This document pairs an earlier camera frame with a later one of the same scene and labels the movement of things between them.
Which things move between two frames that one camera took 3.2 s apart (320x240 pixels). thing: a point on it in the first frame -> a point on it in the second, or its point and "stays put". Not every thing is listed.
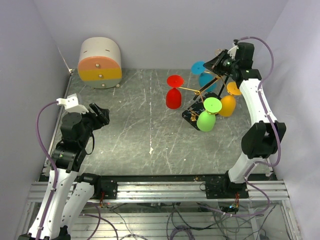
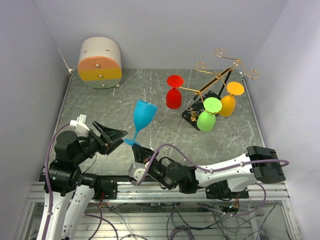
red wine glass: [173, 96] stays put
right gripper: [215, 64] -> [141, 154]
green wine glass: [206, 120] stays put
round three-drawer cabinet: [100, 63] stays put
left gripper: [98, 120] -> [111, 134]
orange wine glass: [229, 102] stays put
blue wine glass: [197, 68] -> [144, 114]
